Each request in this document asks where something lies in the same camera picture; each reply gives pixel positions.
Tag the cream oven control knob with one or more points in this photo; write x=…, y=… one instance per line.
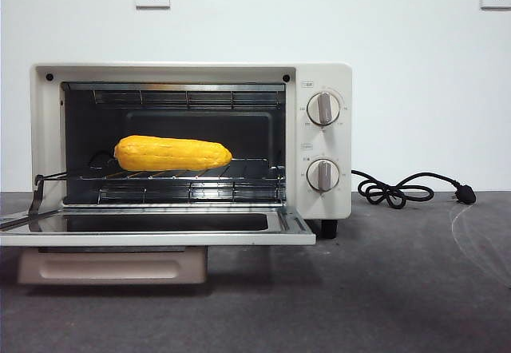
x=323, y=108
x=323, y=175

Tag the yellow corn cob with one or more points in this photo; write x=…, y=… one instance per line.
x=171, y=153

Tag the cream Toshiba toaster oven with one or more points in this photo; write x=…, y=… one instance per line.
x=343, y=77

